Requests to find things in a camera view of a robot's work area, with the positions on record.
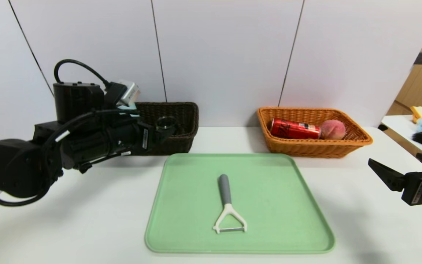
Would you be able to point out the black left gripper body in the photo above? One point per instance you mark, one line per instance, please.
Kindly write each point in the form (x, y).
(146, 138)

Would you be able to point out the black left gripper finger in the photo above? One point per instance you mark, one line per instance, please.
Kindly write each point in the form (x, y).
(164, 136)

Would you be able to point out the blue plastic cup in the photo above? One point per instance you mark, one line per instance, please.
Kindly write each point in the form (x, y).
(127, 109)

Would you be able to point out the pink peach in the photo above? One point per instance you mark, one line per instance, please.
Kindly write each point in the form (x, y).
(332, 129)

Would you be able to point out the red soda can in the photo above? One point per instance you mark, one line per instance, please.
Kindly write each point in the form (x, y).
(293, 129)

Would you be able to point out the dark brown wicker basket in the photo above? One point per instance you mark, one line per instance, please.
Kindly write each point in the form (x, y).
(181, 121)

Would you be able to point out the orange wicker basket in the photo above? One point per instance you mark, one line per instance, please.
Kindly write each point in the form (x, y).
(306, 148)

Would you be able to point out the white side table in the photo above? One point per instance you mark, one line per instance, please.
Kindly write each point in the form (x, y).
(398, 126)

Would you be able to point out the wooden cabinet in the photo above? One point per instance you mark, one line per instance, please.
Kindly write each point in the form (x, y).
(421, 91)

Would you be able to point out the black sign on cabinet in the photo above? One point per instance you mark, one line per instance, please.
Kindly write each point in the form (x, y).
(421, 58)

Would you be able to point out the light green plastic tray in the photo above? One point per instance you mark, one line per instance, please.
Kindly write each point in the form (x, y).
(269, 220)

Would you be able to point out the black table corner bracket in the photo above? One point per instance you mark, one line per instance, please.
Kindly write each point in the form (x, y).
(382, 127)

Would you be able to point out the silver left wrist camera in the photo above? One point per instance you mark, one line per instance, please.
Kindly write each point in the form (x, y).
(128, 92)

